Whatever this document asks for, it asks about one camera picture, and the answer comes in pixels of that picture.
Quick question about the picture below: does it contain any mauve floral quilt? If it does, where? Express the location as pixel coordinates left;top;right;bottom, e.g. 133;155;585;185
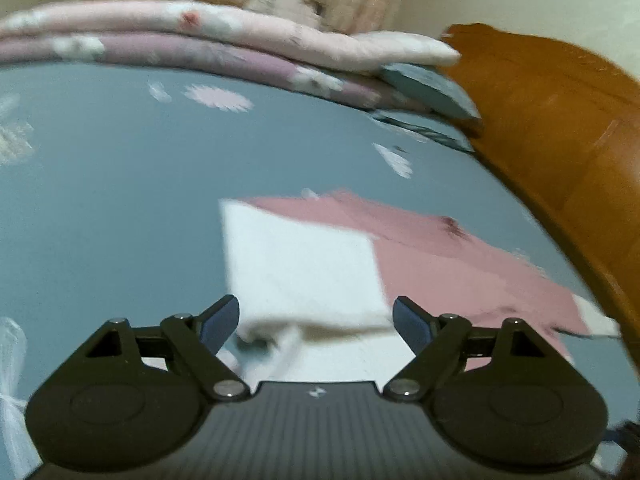
0;34;432;112

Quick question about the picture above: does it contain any wooden headboard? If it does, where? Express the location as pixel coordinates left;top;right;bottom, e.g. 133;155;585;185
440;22;640;361

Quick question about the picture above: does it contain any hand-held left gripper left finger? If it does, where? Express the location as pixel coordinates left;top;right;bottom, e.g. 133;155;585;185
62;295;251;402

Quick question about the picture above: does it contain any flat grey-blue pillow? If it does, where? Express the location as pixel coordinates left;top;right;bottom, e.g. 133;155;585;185
372;110;476;154

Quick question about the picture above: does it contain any pink and white sweater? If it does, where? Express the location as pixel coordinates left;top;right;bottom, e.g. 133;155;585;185
220;189;622;386

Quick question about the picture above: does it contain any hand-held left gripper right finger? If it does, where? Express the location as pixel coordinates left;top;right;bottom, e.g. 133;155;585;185
382;296;576;402

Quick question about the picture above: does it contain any plump grey-blue pillow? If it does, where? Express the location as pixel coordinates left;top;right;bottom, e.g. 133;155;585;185
377;62;484;122

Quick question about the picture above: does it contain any light pink floral quilt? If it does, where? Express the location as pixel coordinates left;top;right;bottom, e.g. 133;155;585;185
0;0;462;74

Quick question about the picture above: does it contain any bed with floral grey-blue sheet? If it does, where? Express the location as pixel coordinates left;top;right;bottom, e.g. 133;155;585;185
0;62;618;480

